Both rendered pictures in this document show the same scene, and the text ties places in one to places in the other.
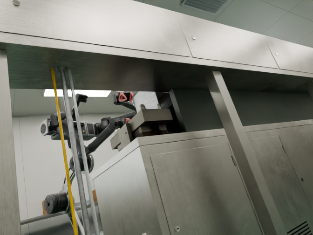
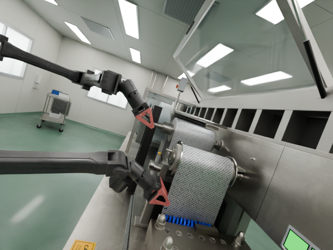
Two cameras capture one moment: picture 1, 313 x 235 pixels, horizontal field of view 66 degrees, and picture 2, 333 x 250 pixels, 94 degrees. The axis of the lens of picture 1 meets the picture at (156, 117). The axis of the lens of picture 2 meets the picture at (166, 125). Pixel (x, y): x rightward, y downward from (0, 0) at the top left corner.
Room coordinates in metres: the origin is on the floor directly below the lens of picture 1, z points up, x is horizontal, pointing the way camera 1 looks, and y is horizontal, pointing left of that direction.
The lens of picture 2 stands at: (1.22, 0.68, 1.41)
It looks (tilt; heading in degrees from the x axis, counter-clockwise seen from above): 4 degrees down; 296
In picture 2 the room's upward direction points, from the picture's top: 19 degrees clockwise
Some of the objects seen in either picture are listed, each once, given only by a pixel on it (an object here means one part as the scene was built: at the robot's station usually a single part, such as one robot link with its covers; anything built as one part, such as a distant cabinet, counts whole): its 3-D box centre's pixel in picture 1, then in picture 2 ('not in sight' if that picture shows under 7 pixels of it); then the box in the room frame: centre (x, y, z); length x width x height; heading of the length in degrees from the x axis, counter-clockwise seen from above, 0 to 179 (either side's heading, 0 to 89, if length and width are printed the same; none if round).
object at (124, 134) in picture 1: (125, 137); not in sight; (1.14, 0.18, 0.96); 0.10 x 0.03 x 0.11; 37
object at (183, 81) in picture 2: not in sight; (181, 84); (1.75, -0.40, 1.66); 0.07 x 0.07 x 0.10; 30
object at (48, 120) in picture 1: (54, 123); not in sight; (1.83, 0.83, 1.45); 0.09 x 0.08 x 0.12; 145
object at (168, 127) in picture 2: not in sight; (167, 128); (1.61, -0.13, 1.33); 0.06 x 0.06 x 0.06; 37
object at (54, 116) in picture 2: not in sight; (56, 109); (5.93, -1.81, 0.51); 0.91 x 0.58 x 1.02; 151
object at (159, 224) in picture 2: not in sight; (161, 220); (1.38, 0.17, 1.05); 0.04 x 0.04 x 0.04
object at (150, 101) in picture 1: (148, 113); (194, 200); (1.31, 0.04, 1.12); 0.23 x 0.01 x 0.18; 37
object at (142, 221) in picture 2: not in sight; (150, 192); (1.50, 0.06, 1.05); 0.06 x 0.05 x 0.31; 37
